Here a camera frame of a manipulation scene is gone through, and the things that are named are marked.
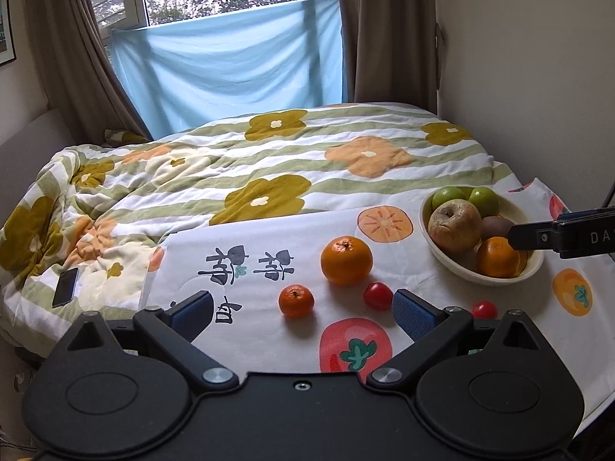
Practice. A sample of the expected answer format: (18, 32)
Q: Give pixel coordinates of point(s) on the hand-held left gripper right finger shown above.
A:
(412, 316)

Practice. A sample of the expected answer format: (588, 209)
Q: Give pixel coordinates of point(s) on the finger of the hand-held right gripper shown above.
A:
(533, 236)

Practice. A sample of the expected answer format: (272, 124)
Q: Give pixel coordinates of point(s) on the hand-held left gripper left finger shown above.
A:
(194, 316)

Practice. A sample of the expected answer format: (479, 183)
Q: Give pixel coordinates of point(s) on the kiwi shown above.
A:
(495, 226)

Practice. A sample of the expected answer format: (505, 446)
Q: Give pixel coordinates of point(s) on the orange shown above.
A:
(347, 260)
(497, 258)

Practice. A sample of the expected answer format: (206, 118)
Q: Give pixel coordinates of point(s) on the green apple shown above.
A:
(447, 197)
(485, 199)

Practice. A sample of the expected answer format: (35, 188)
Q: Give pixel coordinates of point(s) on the yellow duck print bowl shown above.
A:
(480, 276)

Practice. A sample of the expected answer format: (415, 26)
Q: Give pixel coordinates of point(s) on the wrinkled brown apple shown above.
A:
(454, 225)

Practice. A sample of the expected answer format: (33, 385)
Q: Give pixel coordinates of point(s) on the cherry tomato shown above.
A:
(378, 296)
(484, 309)

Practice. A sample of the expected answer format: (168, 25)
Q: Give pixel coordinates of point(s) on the white persimmon print cloth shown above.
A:
(269, 336)

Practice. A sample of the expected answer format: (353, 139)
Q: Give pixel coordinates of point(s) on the small tangerine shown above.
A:
(296, 301)

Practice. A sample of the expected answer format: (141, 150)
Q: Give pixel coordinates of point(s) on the black smartphone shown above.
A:
(65, 288)

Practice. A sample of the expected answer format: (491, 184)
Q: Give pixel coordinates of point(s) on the floral striped blanket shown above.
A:
(216, 163)

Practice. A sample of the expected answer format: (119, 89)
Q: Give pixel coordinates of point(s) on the floral pillow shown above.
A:
(125, 135)

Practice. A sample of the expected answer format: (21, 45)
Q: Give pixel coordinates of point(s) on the grey padded headboard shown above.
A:
(29, 139)

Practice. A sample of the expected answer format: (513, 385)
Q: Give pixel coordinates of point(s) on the light blue window cloth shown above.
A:
(230, 72)

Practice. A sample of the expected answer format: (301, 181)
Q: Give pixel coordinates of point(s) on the brown curtain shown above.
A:
(389, 33)
(72, 48)

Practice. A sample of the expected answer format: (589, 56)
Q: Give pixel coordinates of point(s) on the framed wall picture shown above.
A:
(5, 24)

